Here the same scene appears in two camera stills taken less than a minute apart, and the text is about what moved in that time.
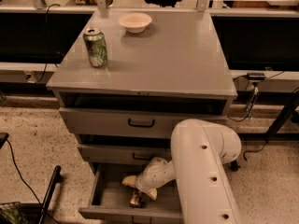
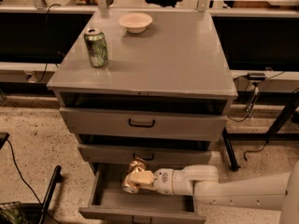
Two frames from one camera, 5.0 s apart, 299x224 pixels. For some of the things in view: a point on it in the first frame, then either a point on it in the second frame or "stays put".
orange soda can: [135, 199] → [136, 165]
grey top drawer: [133, 121] stays put
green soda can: [96, 47] stays put
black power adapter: [255, 76] stays put
